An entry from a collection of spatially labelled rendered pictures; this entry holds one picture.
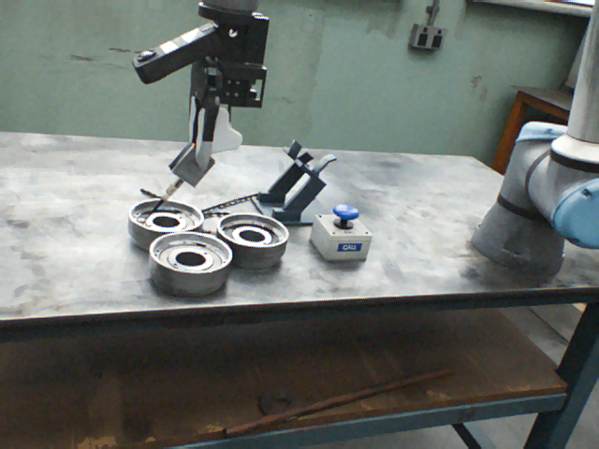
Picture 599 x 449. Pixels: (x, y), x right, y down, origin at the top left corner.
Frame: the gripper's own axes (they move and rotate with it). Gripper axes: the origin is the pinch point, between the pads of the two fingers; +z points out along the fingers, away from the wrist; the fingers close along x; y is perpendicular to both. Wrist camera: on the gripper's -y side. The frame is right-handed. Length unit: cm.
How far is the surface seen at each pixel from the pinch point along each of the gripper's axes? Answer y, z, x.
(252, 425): 8.8, 36.9, -15.0
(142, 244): -6.9, 12.3, -2.2
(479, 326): 67, 38, 2
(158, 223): -3.9, 11.5, 2.5
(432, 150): 161, 52, 149
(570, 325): 181, 93, 60
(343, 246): 21.6, 10.6, -8.2
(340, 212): 21.4, 6.2, -5.7
